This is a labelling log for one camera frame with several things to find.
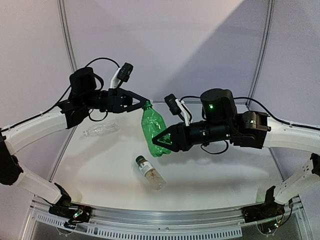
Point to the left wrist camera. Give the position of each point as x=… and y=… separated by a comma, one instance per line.
x=121, y=76

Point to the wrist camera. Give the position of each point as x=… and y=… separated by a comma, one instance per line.
x=121, y=76
x=178, y=108

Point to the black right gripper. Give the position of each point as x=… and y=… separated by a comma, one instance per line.
x=177, y=138

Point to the aluminium frame post left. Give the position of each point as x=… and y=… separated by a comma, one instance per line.
x=66, y=34

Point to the green bottle cap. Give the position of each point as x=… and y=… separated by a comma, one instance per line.
x=148, y=103

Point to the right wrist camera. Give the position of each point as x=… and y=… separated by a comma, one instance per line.
x=178, y=108

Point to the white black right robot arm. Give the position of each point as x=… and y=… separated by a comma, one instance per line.
x=250, y=129

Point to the aluminium frame post right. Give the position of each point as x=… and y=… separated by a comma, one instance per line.
x=262, y=48

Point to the green plastic bottle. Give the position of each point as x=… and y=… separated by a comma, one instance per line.
x=152, y=124

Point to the clear plastic bottle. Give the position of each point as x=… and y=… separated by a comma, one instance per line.
x=102, y=129

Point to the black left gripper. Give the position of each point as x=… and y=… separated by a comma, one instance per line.
x=116, y=100

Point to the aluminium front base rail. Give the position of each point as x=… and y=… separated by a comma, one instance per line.
x=213, y=224

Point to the aluminium frame rail left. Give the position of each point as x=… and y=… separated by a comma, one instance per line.
x=61, y=154

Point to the aluminium frame post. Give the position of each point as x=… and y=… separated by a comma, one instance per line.
x=66, y=34
x=262, y=48

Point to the coffee bottle with dark cap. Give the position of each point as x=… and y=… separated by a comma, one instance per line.
x=153, y=177

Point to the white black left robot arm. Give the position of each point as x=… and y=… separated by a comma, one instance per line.
x=84, y=96

